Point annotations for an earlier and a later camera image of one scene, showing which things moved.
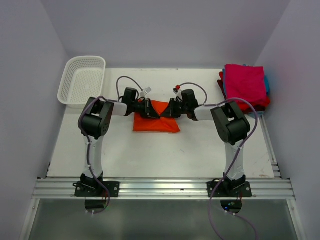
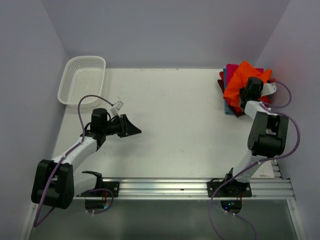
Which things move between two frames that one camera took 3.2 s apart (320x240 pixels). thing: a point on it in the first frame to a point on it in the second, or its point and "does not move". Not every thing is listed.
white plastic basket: (82, 79) does not move
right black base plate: (229, 189) does not move
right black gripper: (169, 112) to (241, 91)
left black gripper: (149, 109) to (126, 128)
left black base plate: (96, 189) does not move
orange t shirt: (164, 124) to (239, 80)
